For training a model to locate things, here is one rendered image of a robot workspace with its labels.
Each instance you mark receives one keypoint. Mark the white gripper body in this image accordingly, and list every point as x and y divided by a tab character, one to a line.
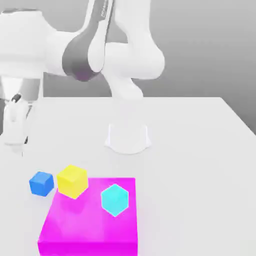
15	122

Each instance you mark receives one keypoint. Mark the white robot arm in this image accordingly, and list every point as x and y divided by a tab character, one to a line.
128	66

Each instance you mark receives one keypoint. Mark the small blue cube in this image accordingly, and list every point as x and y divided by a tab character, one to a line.
41	184

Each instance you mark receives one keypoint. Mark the small yellow cube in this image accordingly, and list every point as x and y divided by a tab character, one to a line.
72	182

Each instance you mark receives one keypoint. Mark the small cyan cube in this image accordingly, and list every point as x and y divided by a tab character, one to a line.
115	200

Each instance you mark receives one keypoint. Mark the large magenta box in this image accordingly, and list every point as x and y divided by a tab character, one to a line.
90	230

